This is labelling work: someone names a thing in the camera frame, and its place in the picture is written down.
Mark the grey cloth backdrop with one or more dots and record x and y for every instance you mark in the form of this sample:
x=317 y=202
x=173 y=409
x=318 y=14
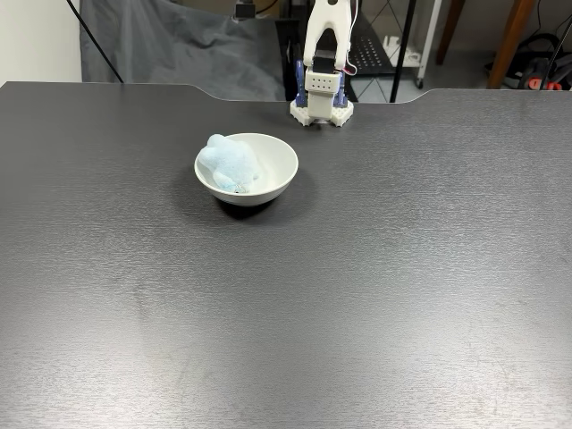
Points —
x=179 y=53

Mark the blue table clamp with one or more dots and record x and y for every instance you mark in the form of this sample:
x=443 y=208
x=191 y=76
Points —
x=341 y=96
x=303 y=96

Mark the black metal rack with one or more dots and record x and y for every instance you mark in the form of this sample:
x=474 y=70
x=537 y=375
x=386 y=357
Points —
x=371 y=49

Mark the skyblue plush doll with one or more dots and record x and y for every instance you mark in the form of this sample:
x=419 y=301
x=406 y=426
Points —
x=228 y=163

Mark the white bowl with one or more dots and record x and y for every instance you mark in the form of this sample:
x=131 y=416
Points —
x=277 y=165

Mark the thin black stand pole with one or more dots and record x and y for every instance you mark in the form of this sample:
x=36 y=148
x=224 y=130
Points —
x=95 y=41

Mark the thin brown wooden leg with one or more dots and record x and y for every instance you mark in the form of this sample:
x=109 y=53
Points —
x=447 y=31

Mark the small black camera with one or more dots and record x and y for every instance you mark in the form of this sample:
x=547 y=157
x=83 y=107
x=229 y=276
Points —
x=244 y=10

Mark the black vacuum cleaner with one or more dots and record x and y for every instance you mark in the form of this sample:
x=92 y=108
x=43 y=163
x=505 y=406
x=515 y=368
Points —
x=536 y=49

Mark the thick brown wooden leg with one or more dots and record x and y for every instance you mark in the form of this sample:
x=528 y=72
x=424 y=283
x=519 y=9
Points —
x=511 y=44

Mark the orange plastic part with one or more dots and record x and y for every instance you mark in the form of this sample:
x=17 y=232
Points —
x=535 y=83

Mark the white cart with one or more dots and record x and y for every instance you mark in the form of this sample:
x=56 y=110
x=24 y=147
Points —
x=427 y=40

